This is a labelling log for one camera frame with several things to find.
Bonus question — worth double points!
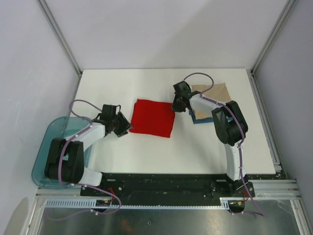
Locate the red t-shirt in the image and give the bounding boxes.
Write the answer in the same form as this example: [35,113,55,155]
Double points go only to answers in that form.
[130,99,175,138]

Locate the blue t-shirt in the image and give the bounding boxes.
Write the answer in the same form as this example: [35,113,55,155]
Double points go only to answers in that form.
[188,110,233,125]

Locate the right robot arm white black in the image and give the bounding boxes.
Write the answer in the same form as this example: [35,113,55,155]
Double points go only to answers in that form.
[172,81,248,196]

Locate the left aluminium frame post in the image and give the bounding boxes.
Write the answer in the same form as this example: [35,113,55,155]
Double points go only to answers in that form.
[36,0,82,77]

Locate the beige t-shirt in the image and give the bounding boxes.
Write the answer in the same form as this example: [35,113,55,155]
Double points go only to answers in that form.
[191,83,231,119]

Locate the teal translucent plastic bin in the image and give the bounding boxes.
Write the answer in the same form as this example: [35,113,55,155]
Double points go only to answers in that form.
[31,117,99,189]

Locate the right aluminium frame post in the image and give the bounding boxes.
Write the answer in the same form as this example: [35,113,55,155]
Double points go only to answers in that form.
[250,0,298,75]

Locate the aluminium frame post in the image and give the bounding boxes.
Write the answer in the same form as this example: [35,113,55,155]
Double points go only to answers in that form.
[36,0,82,77]
[250,0,298,75]

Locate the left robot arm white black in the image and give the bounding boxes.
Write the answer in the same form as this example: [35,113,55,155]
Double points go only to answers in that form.
[45,104,132,196]

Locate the grey slotted cable duct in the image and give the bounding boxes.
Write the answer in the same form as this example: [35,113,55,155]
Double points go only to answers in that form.
[45,198,245,211]

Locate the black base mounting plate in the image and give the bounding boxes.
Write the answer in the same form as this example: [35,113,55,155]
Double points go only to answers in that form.
[80,173,256,204]

